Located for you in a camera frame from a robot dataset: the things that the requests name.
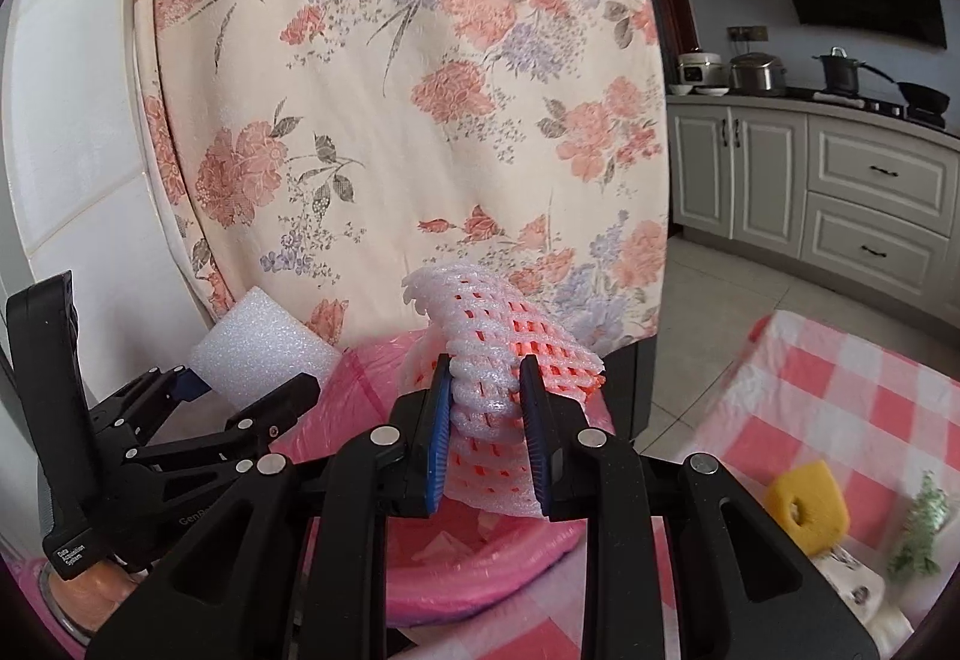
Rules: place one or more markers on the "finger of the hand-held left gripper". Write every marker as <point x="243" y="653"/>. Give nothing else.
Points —
<point x="285" y="397"/>
<point x="187" y="384"/>

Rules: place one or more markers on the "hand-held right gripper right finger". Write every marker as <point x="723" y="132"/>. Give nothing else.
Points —
<point x="536" y="439"/>

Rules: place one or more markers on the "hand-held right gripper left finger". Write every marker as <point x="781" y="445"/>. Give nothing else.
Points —
<point x="439" y="439"/>

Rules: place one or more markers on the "white foam block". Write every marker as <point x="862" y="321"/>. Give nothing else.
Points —
<point x="255" y="345"/>

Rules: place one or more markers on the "white orange foam fruit net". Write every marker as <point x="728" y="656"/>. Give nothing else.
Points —
<point x="480" y="330"/>

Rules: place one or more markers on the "pink-lined trash bin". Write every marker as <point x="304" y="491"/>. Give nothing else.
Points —
<point x="480" y="577"/>

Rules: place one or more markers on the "white printed paper packet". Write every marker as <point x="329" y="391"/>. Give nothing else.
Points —
<point x="855" y="585"/>

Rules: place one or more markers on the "yellow sponge piece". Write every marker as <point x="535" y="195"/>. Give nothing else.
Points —
<point x="817" y="491"/>

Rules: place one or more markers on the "pink checked tablecloth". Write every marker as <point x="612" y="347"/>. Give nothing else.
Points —
<point x="825" y="405"/>

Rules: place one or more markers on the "floral curtain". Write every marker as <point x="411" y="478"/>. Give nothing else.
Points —
<point x="375" y="105"/>

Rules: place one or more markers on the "white bowl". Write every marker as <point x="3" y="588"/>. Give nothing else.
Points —
<point x="711" y="91"/>
<point x="679" y="90"/>

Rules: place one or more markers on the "green plant sprig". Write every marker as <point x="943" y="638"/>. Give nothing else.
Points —
<point x="919" y="525"/>

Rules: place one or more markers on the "white rice cooker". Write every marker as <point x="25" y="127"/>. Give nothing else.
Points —
<point x="699" y="71"/>

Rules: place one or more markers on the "white lower kitchen cabinets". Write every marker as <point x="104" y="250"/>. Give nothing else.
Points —
<point x="862" y="180"/>

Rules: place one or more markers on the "silver pressure cooker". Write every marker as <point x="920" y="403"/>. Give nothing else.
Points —
<point x="757" y="73"/>

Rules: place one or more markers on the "black cooking pot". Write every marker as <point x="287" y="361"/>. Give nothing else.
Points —
<point x="840" y="76"/>

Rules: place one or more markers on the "black gas stove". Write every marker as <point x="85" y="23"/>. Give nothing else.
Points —
<point x="877" y="105"/>

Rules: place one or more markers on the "black frying pan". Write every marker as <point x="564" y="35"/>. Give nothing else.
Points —
<point x="922" y="96"/>

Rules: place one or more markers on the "dark red door frame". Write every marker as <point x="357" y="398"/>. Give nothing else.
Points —
<point x="666" y="15"/>

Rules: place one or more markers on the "wall power outlet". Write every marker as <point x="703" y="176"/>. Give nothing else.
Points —
<point x="746" y="34"/>

